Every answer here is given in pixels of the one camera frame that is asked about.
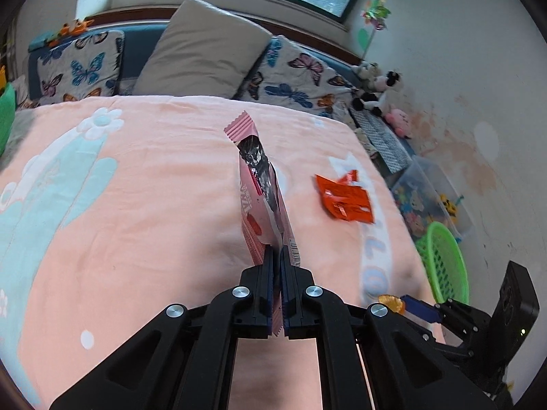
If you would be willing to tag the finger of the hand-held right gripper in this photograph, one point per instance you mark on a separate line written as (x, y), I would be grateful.
(421, 309)

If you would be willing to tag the red snack wrapper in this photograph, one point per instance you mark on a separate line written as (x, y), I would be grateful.
(346, 200)

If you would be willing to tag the green plush cushion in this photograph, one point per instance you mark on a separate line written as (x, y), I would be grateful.
(6, 119)

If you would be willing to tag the green plastic basket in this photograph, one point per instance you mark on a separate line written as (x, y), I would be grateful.
(440, 227)

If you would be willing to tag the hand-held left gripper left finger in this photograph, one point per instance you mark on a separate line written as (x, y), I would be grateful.
(260, 290)

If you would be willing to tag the pink snack wrapper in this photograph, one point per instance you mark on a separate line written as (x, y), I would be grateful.
(256, 226)

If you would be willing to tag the clear plastic storage box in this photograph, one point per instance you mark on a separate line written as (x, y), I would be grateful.
(423, 188)

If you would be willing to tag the teal plush toy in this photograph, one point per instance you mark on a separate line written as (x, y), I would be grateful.
(40, 40)

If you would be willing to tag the grey patterned cushion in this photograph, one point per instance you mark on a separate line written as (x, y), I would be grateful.
(380, 136)

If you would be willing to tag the pink printed blanket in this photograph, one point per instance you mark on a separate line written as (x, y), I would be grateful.
(149, 188)

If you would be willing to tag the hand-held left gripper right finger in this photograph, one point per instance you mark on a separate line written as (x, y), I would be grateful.
(290, 294)

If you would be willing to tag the grey pillow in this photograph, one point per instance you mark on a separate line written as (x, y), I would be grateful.
(201, 47)

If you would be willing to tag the butterfly print pillow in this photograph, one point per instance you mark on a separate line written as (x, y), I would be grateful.
(81, 68)
(295, 77)

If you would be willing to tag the pink plush toy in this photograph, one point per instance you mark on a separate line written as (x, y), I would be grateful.
(399, 121)

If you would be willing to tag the yellow toy vehicle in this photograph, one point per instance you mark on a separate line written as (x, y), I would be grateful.
(451, 207)

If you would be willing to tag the grey plush toy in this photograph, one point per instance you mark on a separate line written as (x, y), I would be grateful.
(365, 72)

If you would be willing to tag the colourful pinwheel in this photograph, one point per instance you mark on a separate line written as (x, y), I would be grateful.
(376, 13)

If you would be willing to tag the cow plush toy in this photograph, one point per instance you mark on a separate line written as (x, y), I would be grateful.
(382, 94)

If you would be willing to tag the beige patterned garment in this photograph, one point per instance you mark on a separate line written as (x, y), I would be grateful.
(342, 113)

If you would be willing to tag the orange wrapper scrap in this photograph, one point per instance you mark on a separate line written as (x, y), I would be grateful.
(391, 301)

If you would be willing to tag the orange plush toy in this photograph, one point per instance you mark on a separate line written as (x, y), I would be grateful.
(70, 30)

